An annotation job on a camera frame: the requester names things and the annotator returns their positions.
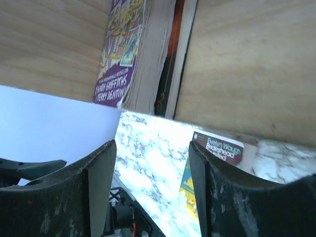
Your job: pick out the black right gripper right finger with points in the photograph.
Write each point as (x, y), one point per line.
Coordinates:
(269, 210)

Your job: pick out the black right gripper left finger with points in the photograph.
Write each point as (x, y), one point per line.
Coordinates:
(70, 202)

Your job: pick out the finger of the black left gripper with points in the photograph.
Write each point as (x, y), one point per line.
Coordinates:
(15, 170)

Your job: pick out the Brideshead Revisited paperback book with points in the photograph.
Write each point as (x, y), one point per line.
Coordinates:
(218, 164)

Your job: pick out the purple 52-Storey Treehouse book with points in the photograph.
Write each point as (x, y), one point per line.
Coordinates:
(134, 54)

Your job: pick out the dark Three Days book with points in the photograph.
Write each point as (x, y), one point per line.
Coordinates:
(172, 72)

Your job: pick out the wooden bookshelf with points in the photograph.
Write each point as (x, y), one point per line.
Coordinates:
(250, 65)

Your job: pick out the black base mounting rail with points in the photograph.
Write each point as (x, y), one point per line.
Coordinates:
(125, 215)

